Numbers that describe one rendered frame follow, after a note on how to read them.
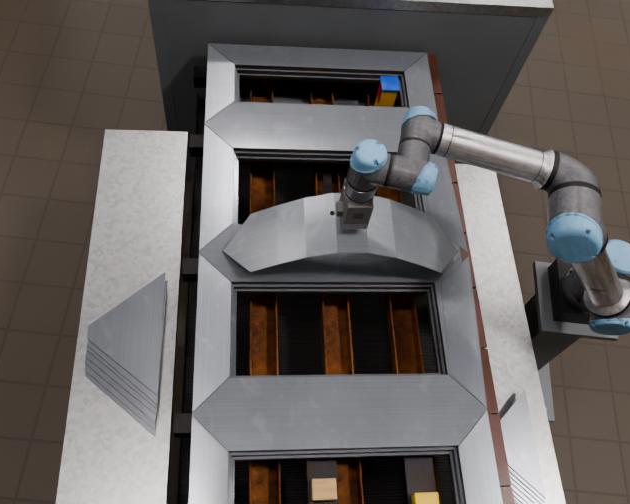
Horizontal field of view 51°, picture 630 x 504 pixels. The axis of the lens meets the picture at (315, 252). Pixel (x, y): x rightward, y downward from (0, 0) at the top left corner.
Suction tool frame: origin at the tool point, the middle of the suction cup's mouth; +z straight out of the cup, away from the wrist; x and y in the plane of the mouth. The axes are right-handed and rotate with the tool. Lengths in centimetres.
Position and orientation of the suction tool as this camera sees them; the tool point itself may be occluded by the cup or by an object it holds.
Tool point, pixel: (350, 224)
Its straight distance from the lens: 170.6
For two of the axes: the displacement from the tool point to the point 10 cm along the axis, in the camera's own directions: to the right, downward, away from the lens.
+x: 9.9, -0.3, 1.2
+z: -1.0, 4.7, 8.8
